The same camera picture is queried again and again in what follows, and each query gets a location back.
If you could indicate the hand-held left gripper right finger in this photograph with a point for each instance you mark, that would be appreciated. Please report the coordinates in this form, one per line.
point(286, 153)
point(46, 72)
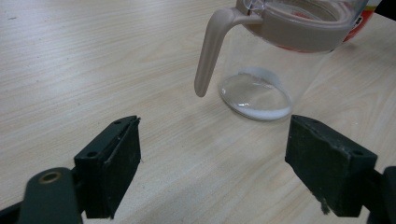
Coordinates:
point(327, 165)

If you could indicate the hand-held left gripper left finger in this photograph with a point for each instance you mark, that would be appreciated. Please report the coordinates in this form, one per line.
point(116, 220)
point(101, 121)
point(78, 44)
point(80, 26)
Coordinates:
point(107, 168)

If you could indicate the clear bag with red print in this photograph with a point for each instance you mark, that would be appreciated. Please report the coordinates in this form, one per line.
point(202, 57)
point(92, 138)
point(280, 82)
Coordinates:
point(362, 18)

